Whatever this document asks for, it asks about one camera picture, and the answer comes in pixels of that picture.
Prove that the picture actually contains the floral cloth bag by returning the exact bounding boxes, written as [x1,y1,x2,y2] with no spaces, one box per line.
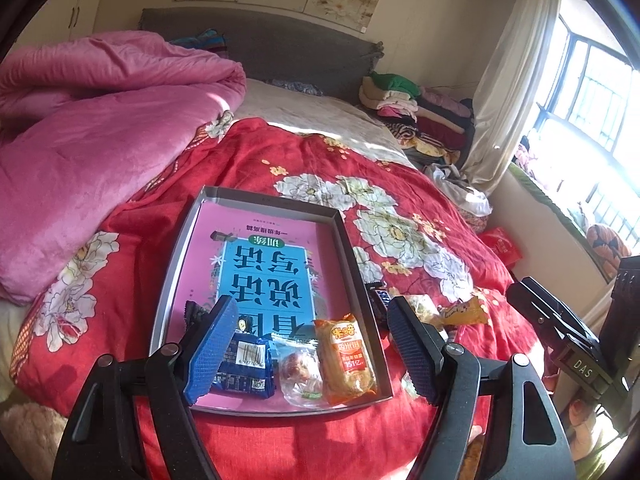
[460,200,496,233]

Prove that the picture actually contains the window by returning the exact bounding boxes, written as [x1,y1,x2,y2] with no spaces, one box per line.
[520,0,640,241]

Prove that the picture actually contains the pink and blue book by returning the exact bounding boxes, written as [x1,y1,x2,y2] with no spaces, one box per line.
[167,203,386,406]

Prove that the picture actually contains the green windowsill mat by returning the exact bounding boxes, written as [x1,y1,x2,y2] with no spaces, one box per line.
[507,165,616,281]

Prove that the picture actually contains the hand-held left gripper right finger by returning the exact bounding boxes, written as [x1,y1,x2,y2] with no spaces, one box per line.
[386,296,581,480]

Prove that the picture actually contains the orange bread packet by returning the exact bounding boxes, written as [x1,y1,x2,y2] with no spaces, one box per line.
[312,312,379,406]

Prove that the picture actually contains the pile of folded clothes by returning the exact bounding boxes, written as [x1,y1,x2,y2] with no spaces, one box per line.
[359,72,476,166]

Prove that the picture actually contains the grey padded headboard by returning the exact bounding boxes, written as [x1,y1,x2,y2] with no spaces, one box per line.
[139,7,387,98]

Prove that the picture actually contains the teal and purple pillow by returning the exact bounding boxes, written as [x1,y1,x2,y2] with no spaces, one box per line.
[170,30,231,58]

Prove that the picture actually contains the orange patterned cushion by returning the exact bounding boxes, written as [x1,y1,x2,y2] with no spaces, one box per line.
[585,224,633,281]

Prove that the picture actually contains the small yellow snack packet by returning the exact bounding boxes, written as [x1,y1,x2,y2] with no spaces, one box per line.
[440,296,490,328]

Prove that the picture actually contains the clear pastry packet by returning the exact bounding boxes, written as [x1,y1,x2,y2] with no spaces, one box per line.
[272,337,326,406]

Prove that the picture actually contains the beige bed sheet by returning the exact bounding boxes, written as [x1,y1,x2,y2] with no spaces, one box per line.
[232,78,416,168]

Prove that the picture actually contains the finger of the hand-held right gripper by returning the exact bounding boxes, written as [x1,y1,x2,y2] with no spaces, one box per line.
[520,276,603,336]
[506,284,593,358]

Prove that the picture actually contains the dark chocolate bar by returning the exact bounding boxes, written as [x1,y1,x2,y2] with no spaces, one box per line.
[366,284,396,333]

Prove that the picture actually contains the blue patterned pillow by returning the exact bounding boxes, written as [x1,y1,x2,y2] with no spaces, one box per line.
[267,78,326,97]

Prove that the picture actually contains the round cracker packet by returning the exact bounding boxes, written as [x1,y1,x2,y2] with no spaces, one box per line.
[402,294,443,331]

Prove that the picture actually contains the clothes on windowsill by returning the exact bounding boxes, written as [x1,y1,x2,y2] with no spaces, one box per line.
[517,132,551,181]

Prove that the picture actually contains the cream curtain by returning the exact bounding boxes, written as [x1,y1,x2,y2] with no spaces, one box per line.
[462,0,563,196]

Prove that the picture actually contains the red plastic bag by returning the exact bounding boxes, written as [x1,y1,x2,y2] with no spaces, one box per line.
[479,226,523,268]

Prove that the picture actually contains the cream wardrobe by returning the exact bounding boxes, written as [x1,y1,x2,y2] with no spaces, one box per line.
[15,0,186,46]

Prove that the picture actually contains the blue cookie packet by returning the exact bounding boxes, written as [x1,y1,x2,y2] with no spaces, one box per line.
[209,332,278,400]

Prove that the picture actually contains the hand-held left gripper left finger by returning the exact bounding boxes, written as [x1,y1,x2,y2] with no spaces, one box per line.
[52,294,241,480]

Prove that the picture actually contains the pink quilt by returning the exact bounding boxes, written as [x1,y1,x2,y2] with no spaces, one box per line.
[0,30,248,306]

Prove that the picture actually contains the grey and white clothes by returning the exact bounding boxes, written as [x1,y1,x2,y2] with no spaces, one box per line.
[425,162,493,218]

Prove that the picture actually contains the grey cardboard tray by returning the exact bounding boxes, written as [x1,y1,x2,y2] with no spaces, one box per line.
[148,186,396,415]

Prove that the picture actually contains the red floral blanket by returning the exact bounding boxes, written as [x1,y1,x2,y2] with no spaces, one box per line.
[10,117,551,480]

